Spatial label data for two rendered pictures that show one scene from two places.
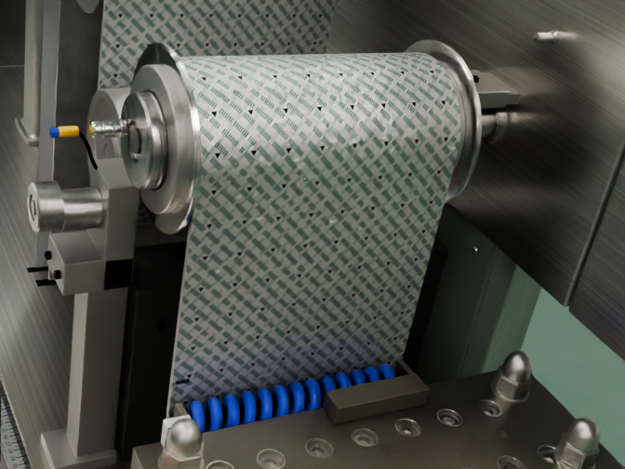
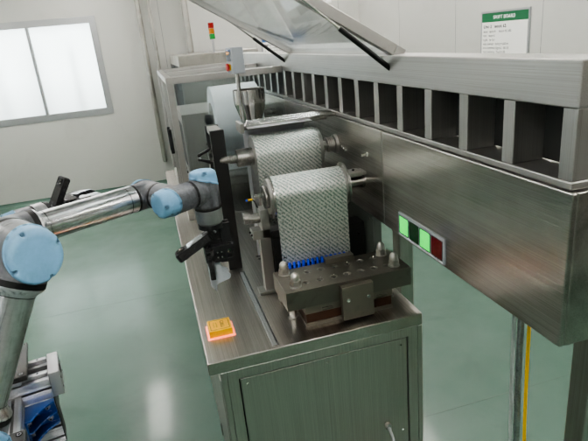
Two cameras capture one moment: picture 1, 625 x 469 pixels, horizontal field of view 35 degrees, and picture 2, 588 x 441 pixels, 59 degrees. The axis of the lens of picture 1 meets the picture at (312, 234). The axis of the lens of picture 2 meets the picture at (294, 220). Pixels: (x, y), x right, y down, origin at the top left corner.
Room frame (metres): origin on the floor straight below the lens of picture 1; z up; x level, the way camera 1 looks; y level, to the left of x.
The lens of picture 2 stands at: (-0.81, -0.45, 1.73)
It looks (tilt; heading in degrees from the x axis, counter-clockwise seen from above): 20 degrees down; 19
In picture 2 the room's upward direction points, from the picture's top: 6 degrees counter-clockwise
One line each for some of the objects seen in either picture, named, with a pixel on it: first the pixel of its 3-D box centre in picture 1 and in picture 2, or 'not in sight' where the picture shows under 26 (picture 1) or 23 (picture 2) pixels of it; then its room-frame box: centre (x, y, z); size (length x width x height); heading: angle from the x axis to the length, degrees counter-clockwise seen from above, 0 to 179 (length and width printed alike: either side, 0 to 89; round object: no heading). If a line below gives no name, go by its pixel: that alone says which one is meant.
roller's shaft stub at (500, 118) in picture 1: (463, 121); (353, 182); (0.84, -0.12, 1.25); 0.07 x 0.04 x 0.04; 123
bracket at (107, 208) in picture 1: (83, 326); (262, 251); (0.69, 0.18, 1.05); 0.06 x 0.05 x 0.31; 123
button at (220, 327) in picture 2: not in sight; (220, 327); (0.42, 0.24, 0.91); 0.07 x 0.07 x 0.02; 33
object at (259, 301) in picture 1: (306, 305); (315, 234); (0.70, -0.01, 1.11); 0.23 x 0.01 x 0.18; 123
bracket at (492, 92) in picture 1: (478, 87); (354, 171); (0.85, -0.12, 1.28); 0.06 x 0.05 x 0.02; 123
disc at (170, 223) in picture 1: (162, 140); (269, 196); (0.69, 0.13, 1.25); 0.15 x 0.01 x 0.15; 33
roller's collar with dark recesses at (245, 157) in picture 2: not in sight; (244, 157); (0.88, 0.28, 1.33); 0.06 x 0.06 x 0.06; 33
